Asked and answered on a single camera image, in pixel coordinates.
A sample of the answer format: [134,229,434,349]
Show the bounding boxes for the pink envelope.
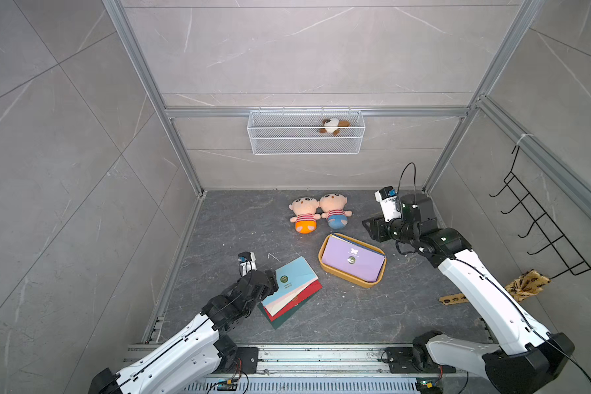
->
[264,280,323,315]

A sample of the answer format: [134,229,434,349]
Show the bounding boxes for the dark green envelope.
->
[257,296,314,329]

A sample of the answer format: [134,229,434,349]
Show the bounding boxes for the light blue envelope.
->
[262,257,318,307]

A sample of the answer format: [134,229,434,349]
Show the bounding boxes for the purple envelope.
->
[321,234,385,283]

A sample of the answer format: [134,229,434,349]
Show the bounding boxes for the red envelope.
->
[268,279,323,323]

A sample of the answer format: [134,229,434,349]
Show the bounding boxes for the yellow plastic storage box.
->
[318,233,387,288]

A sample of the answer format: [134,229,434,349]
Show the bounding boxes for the navy blue envelope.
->
[338,234,385,255]

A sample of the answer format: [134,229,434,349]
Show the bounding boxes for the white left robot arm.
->
[88,270,278,393]

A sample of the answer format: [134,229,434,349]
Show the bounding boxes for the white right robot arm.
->
[363,186,575,393]

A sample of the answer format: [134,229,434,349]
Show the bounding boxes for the plush doll blue pants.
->
[319,193,353,230]

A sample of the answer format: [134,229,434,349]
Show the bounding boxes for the small brown white plush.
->
[318,118,351,136]

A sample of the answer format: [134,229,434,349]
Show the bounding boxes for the yellow patterned cloth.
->
[439,269,552,305]

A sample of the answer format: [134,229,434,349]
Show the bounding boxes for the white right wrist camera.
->
[374,186,402,223]

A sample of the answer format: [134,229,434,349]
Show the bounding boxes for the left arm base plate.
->
[214,346,259,374]

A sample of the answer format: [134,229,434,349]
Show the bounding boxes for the metal mounting rail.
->
[122,343,530,381]

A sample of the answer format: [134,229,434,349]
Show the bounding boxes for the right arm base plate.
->
[380,346,456,374]

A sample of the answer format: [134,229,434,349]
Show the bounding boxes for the black wire hook rack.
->
[489,145,591,279]

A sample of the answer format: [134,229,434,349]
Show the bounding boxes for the white wire mesh basket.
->
[247,109,365,155]

